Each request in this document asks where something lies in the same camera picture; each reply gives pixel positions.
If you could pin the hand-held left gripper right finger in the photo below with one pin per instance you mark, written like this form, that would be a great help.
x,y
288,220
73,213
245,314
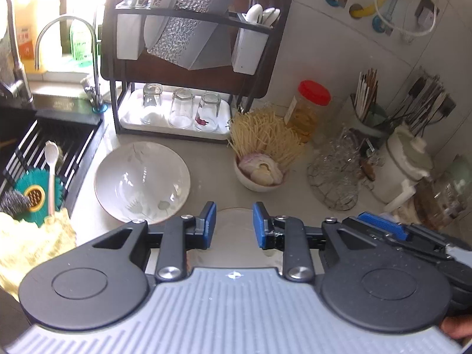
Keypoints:
x,y
260,225

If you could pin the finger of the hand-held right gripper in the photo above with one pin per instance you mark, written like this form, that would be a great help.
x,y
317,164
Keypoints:
x,y
383,225

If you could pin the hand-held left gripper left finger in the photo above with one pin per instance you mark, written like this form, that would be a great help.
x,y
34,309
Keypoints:
x,y
210,221

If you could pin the person's right hand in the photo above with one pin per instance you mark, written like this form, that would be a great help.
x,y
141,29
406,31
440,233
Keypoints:
x,y
457,327

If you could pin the small white bowl with garlic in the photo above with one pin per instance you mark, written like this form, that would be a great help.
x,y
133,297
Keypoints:
x,y
254,185

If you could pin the brown round lid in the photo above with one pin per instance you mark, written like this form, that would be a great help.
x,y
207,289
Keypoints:
x,y
368,169

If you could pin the white electric pot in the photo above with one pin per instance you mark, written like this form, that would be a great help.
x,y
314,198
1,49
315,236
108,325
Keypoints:
x,y
402,162

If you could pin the glass kettle jug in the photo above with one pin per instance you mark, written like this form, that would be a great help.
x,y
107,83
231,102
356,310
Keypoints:
x,y
442,195

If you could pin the set of glass cups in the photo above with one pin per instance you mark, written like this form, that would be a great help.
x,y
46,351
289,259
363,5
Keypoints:
x,y
335,169

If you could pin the large floral bowl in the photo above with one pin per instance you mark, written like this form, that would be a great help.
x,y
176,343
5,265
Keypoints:
x,y
140,180

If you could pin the bundle of dried noodles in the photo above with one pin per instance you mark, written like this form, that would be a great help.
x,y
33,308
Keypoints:
x,y
261,132

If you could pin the chopstick holder cup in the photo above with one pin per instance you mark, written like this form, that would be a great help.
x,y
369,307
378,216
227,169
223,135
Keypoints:
x,y
368,127

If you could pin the white drip tray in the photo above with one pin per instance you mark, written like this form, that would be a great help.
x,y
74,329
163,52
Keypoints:
x,y
225,118

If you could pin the clear glass with red print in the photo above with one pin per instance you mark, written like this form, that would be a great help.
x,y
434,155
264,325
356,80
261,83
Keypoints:
x,y
207,114

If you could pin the clear drinking glass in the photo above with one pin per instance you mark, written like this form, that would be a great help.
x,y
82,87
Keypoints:
x,y
152,103
181,108

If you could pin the red lid plastic jar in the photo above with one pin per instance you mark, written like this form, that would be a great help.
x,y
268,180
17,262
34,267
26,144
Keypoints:
x,y
308,110

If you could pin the bundle of metal cutlery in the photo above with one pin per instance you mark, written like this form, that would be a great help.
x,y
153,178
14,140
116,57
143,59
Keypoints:
x,y
424,99

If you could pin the bundle of chopsticks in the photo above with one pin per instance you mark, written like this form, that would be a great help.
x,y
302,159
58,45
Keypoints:
x,y
367,88

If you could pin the black slatted sink rack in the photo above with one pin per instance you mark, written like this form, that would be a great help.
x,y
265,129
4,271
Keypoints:
x,y
73,143

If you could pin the long white spoon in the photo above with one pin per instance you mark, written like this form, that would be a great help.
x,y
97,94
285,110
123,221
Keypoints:
x,y
51,155

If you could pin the white utensil holder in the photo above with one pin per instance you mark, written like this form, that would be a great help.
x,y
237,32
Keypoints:
x,y
247,51
129,37

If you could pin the green sink strainer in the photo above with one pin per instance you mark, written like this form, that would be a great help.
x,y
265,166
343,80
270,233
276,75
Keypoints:
x,y
35,193

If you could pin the yellow cloth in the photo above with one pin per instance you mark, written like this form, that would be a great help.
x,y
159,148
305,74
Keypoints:
x,y
33,250

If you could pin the slim gooseneck faucet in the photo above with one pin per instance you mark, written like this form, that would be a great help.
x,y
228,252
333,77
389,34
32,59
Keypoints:
x,y
96,81

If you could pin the embossed metal cutting board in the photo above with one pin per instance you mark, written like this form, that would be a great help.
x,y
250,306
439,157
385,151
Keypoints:
x,y
184,40

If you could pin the white plate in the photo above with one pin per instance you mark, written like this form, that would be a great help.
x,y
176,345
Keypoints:
x,y
151,33

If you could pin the steel wool pad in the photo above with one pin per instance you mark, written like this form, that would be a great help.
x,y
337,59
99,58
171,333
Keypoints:
x,y
13,204

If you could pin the white ceramic spoon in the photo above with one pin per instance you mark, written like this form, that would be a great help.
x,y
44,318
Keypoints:
x,y
254,13
271,15

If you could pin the black dish rack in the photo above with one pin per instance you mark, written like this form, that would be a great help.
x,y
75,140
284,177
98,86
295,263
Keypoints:
x,y
173,13

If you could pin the green bottle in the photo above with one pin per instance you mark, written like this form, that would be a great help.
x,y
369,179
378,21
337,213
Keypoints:
x,y
79,44

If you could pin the large steel faucet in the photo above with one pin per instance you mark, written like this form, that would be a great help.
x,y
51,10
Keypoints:
x,y
18,81

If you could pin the orange label bottle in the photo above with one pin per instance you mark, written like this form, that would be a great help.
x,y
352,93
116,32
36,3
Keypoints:
x,y
27,44

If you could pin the wall socket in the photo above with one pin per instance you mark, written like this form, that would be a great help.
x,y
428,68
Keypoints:
x,y
426,11

